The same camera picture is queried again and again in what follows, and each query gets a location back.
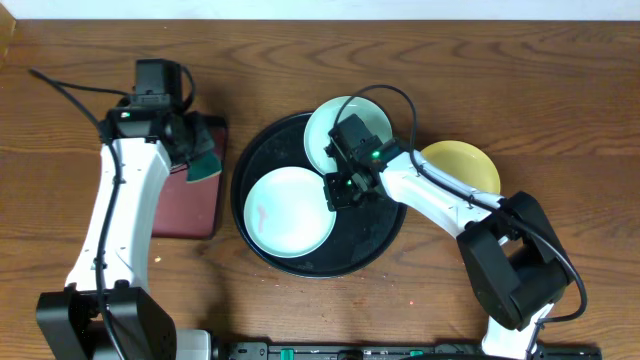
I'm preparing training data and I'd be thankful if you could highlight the dark red rectangular tray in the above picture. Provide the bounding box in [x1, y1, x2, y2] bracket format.
[152, 116, 228, 239]

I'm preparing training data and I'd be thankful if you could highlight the round black tray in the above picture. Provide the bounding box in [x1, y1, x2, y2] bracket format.
[231, 112, 407, 278]

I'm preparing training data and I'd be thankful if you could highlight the pale green plate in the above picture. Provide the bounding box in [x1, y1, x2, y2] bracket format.
[303, 96, 393, 175]

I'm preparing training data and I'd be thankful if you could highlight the yellow plate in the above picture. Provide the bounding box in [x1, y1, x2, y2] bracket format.
[421, 140, 501, 194]

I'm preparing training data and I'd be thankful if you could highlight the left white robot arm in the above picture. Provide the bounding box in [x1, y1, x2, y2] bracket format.
[36, 109, 227, 359]

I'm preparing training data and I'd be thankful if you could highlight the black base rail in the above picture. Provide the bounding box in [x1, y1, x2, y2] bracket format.
[219, 341, 603, 360]

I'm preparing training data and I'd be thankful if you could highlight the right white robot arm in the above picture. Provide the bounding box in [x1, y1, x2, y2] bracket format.
[323, 137, 582, 359]

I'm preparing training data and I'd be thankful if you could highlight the green yellow sponge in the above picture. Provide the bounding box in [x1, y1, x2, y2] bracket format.
[186, 151, 222, 183]

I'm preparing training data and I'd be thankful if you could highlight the light blue plate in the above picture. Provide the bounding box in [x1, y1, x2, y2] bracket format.
[243, 166, 337, 258]

